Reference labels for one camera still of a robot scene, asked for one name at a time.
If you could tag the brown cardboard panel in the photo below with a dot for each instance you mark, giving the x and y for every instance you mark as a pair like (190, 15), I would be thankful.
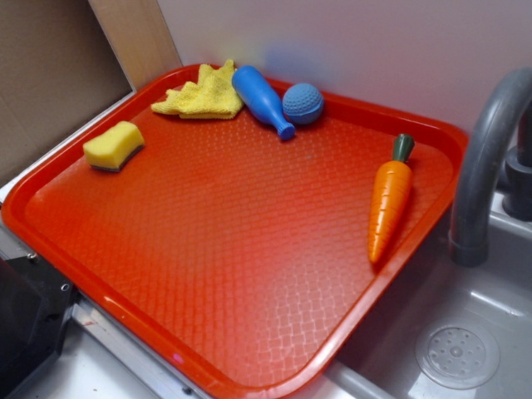
(58, 72)

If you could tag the dark faucet handle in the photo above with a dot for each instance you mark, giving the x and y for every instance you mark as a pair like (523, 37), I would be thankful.
(517, 201)

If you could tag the blue dimpled ball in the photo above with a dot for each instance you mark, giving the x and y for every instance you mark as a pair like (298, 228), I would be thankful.
(303, 103)

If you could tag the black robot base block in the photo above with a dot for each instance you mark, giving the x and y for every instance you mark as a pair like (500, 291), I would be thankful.
(36, 306)

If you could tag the grey plastic sink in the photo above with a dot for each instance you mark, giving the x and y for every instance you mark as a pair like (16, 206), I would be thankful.
(446, 331)

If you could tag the orange toy carrot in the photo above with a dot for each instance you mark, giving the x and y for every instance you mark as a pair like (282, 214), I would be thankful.
(391, 190)

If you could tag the light wooden board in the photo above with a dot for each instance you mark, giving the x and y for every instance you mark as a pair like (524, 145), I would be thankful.
(139, 37)

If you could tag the red plastic tray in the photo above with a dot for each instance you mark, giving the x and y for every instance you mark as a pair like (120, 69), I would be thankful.
(239, 258)

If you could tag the yellow sponge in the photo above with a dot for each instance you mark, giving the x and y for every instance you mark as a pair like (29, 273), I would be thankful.
(112, 149)

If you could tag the yellow cloth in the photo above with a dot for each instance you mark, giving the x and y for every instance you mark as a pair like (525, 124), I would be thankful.
(212, 96)

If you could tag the blue toy bowling pin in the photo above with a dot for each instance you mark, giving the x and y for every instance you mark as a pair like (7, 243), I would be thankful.
(262, 100)

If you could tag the grey faucet spout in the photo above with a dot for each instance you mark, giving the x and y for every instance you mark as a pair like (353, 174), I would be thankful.
(483, 167)

